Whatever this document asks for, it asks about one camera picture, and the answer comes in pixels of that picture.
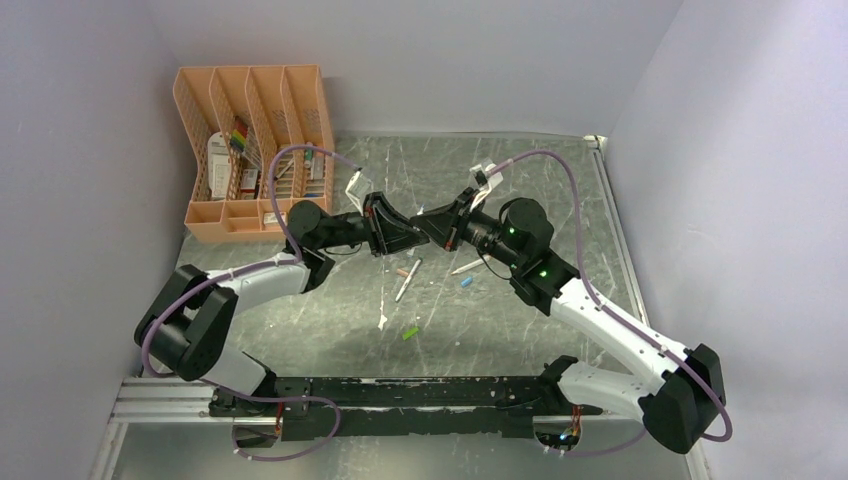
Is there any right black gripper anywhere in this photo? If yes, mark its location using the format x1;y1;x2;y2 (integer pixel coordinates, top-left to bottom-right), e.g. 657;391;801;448
413;187;524;270

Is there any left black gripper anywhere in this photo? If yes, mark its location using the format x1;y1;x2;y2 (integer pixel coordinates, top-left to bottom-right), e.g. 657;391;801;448
317;192;430;258

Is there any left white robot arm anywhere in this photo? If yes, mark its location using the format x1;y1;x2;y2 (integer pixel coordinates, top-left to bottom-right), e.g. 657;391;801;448
134;192;428;416

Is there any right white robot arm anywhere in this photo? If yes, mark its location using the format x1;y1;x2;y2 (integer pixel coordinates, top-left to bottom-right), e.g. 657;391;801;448
410;188;726;454

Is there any white pen on table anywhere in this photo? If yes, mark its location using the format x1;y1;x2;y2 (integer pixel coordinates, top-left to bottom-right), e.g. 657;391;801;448
395;258;423;303

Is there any green pen cap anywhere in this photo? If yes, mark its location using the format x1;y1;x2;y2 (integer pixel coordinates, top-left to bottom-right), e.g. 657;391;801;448
402;327;420;341

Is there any small white box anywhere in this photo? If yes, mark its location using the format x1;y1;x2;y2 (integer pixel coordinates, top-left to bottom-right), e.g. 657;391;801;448
262;211;279;228

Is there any colored markers pack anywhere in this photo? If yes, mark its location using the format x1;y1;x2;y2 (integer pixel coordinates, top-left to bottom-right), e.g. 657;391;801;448
229;116;249;158

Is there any white booklet in organizer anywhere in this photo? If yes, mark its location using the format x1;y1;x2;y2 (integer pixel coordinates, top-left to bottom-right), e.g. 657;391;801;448
207;132;231;200

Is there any orange file organizer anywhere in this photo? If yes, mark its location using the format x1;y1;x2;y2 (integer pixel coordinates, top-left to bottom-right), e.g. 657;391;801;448
172;64;335;243

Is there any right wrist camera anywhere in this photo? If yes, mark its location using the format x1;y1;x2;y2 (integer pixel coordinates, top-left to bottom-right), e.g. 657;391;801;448
469;159;503;205

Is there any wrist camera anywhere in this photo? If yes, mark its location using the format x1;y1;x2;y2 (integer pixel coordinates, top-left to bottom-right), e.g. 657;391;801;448
469;159;503;205
345;170;374;215

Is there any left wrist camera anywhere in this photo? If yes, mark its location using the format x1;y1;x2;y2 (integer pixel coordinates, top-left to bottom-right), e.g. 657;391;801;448
345;170;374;215

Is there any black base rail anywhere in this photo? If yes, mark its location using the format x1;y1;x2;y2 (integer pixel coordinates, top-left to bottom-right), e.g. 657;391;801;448
209;376;578;441

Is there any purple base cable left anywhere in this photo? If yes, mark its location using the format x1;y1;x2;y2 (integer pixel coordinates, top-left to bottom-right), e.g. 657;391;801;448
198;377;343;463

